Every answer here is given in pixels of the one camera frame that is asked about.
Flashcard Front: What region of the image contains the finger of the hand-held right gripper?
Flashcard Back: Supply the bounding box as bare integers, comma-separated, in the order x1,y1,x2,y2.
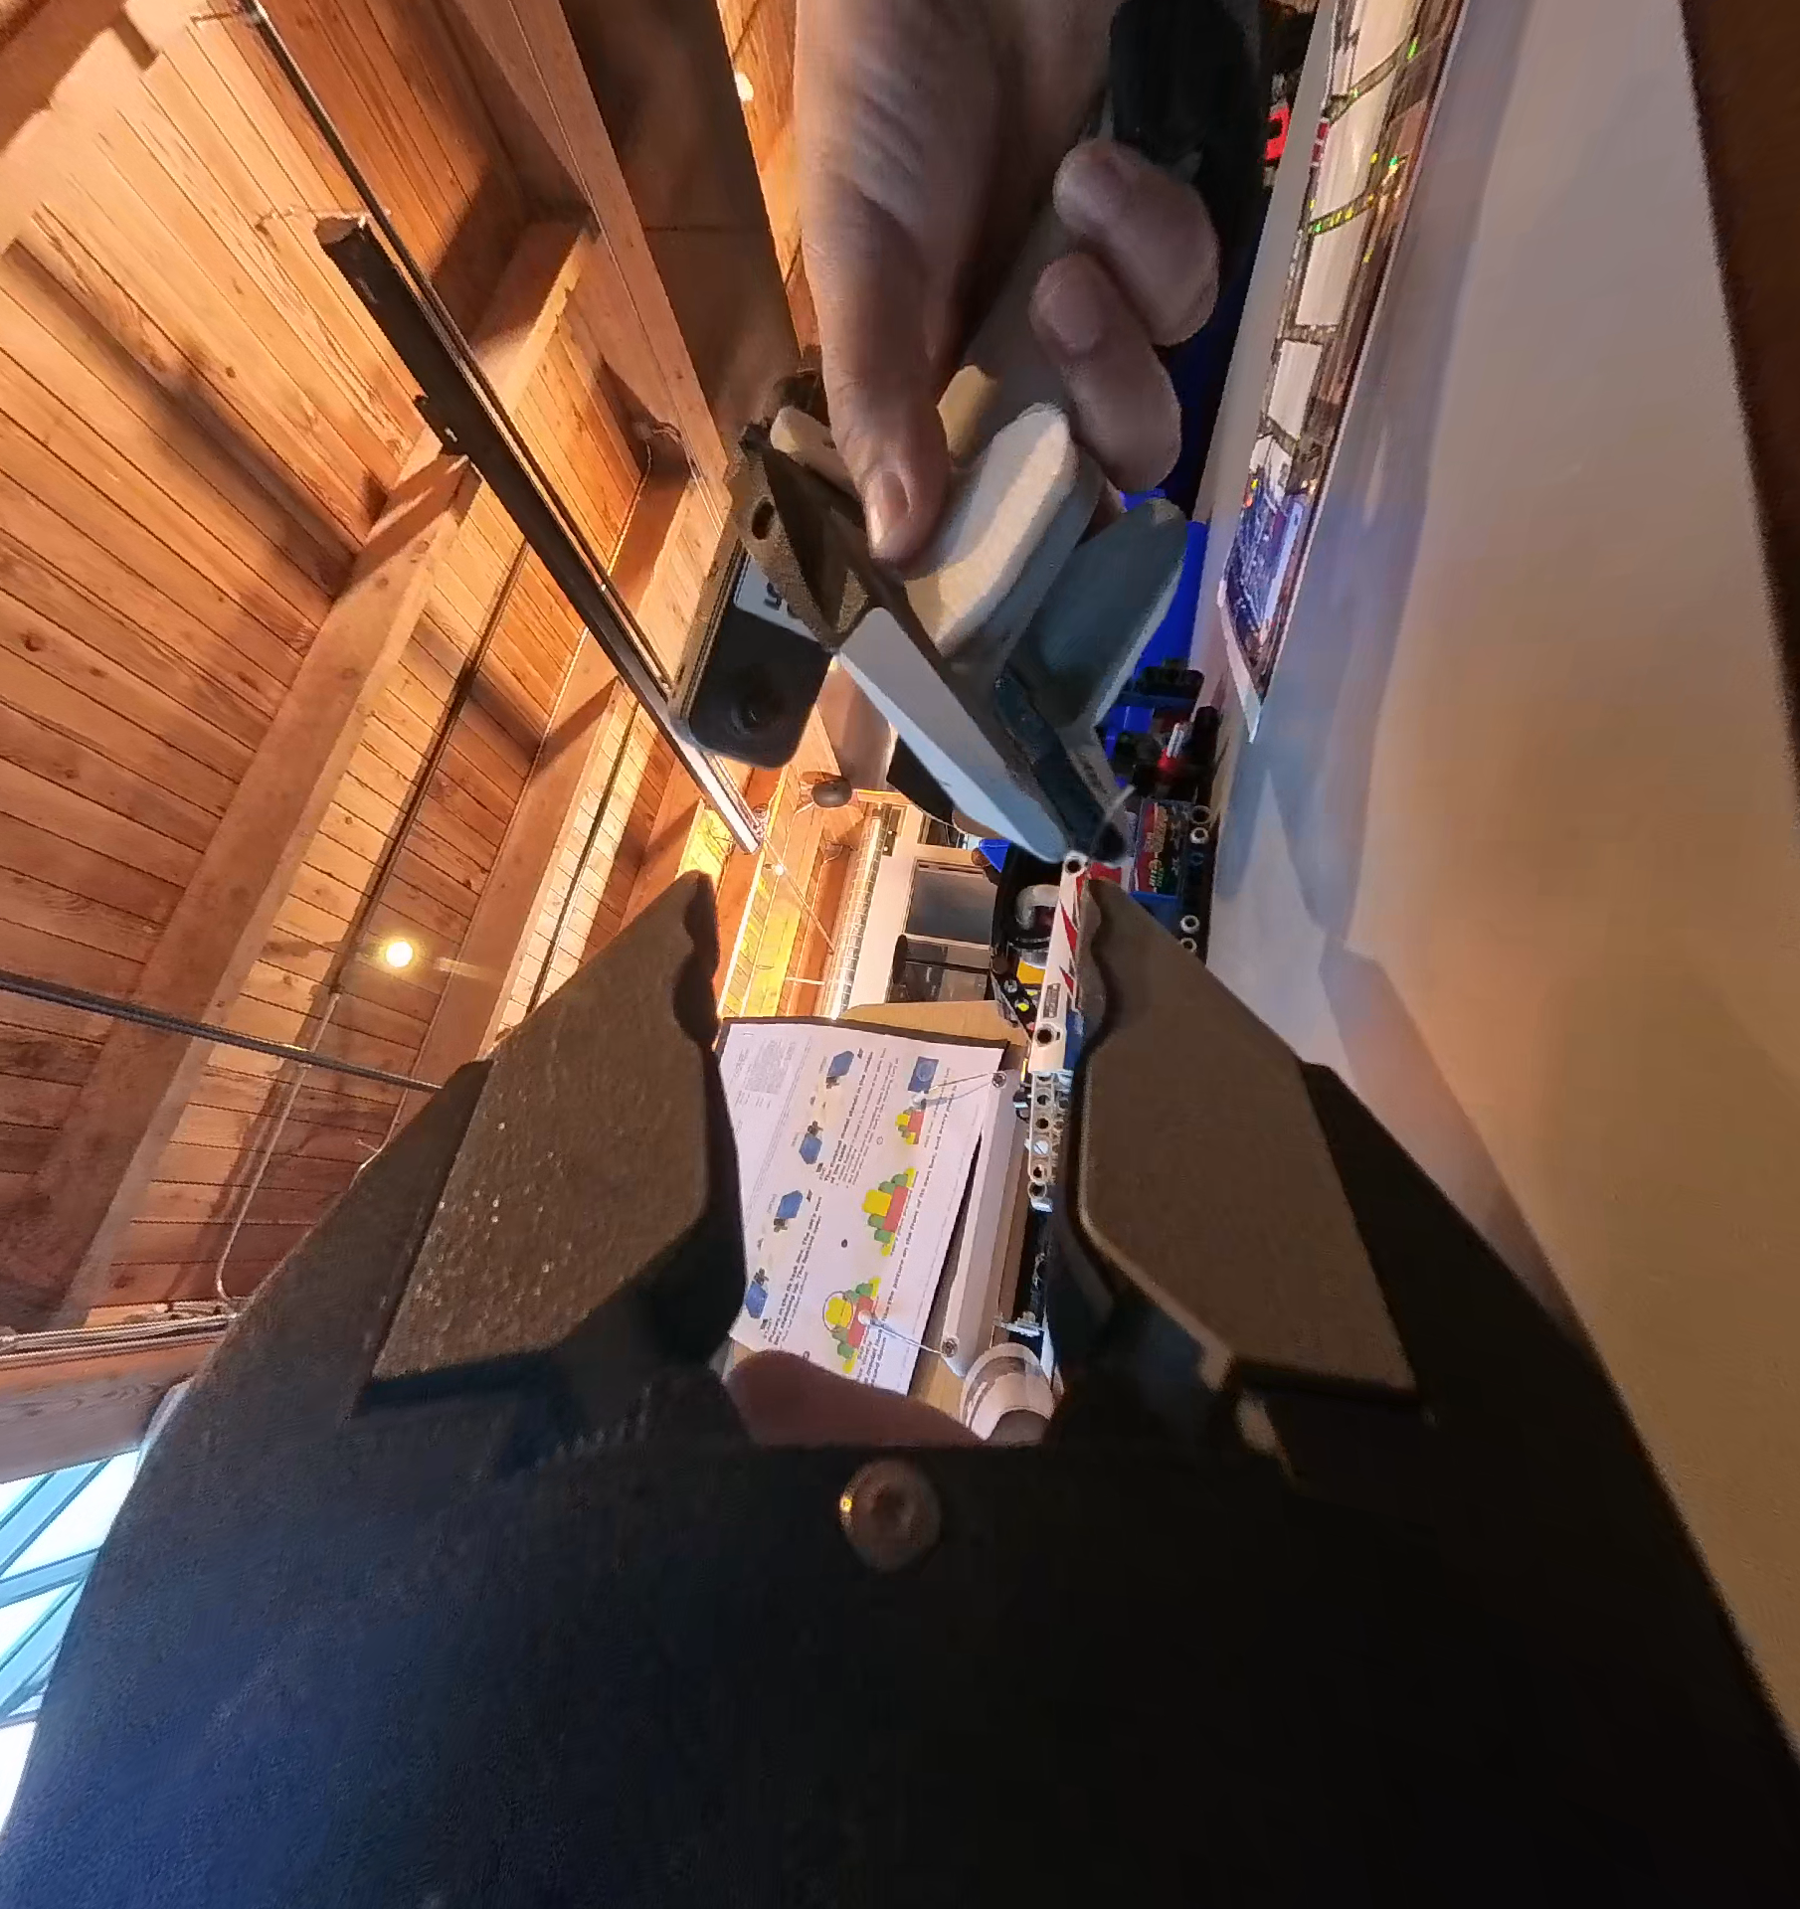
1008,679,1137,859
838,601,1099,867

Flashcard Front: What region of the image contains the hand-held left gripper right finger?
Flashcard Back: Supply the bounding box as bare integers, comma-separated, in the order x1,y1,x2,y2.
1053,881,1421,1401

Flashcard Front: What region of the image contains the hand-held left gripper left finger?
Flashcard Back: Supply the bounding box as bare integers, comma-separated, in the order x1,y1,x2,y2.
369,871,756,1386

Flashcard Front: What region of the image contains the toy brick race car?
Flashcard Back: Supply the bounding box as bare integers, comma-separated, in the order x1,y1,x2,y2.
991,657,1230,1299

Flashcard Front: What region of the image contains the holographic sticker sheet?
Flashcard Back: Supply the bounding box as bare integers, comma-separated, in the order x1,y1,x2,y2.
1218,0,1470,739

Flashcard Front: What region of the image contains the grey desk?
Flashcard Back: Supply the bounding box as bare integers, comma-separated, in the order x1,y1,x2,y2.
1183,0,1800,1778

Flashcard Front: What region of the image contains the person's right hand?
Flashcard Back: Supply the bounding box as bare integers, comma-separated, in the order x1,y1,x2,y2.
791,0,1226,560

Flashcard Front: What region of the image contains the person's left hand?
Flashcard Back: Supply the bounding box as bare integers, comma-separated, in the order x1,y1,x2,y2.
727,1348,979,1451

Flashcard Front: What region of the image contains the printed instruction sheet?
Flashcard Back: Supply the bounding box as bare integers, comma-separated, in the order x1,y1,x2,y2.
720,1020,1007,1398

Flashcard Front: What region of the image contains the black ceiling track rail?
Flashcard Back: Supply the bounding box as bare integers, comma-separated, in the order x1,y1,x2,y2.
319,218,761,854

